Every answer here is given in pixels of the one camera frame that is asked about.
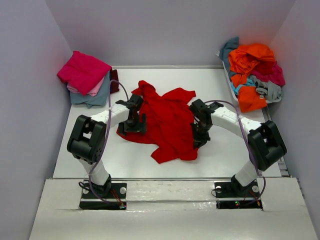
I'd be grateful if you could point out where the grey-blue folded t shirt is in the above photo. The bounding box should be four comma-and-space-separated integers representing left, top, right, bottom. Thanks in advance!
69, 72, 110, 109

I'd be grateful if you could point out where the grey t shirt in pile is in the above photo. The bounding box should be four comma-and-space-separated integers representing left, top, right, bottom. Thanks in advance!
248, 75, 283, 104

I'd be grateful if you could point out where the maroon folded t shirt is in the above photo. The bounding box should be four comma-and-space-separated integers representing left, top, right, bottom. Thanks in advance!
109, 69, 120, 94

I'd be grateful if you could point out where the red t shirt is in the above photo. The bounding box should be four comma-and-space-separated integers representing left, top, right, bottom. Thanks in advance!
116, 80, 198, 164

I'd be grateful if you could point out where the pink folded t shirt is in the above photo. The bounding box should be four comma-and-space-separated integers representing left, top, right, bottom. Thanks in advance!
66, 77, 105, 97

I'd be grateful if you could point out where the white laundry basket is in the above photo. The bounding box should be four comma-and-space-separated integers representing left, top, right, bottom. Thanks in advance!
221, 58, 273, 105

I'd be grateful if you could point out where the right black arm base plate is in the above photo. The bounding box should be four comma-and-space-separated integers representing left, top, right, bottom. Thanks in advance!
210, 181, 263, 210

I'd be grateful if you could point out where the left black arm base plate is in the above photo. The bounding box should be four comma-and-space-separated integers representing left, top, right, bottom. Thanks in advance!
79, 180, 127, 211

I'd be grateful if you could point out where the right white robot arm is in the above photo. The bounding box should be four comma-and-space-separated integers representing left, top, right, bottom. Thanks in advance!
189, 99, 287, 199

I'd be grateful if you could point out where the light blue t shirt in pile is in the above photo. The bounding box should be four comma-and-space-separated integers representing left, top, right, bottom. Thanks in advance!
230, 78, 256, 96

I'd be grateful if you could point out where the orange t shirt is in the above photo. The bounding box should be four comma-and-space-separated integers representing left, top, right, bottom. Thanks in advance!
228, 43, 276, 113

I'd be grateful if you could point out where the teal-grey t shirt in pile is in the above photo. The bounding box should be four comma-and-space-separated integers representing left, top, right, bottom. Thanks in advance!
216, 36, 240, 68

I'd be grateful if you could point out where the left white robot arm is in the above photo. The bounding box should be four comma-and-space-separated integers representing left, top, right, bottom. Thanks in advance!
67, 94, 147, 198

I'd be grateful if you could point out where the magenta folded t shirt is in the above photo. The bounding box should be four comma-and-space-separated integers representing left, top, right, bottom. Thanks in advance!
57, 51, 112, 84

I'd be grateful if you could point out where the magenta t shirt in pile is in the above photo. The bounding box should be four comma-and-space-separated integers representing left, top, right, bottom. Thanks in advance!
251, 61, 286, 87

